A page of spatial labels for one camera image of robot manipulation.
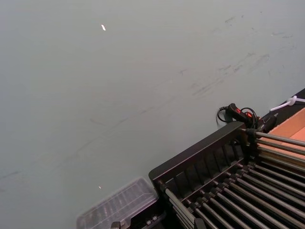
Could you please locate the clear plastic case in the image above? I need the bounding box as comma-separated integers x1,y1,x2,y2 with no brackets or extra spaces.
76,177,167,229

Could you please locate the pale grey-green wall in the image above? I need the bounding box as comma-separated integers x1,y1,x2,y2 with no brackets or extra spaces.
0,0,305,229

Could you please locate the black rack with steel bars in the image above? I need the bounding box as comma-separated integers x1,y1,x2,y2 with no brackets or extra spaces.
148,121,305,229

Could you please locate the black corded tool red switch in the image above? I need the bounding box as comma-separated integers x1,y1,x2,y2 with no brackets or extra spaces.
216,103,280,133

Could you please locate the shallow brown cardboard tray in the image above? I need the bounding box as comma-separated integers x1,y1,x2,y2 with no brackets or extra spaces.
258,110,305,163

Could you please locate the white three-armed plastic piece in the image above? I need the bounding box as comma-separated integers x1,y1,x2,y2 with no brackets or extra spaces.
269,95,305,113

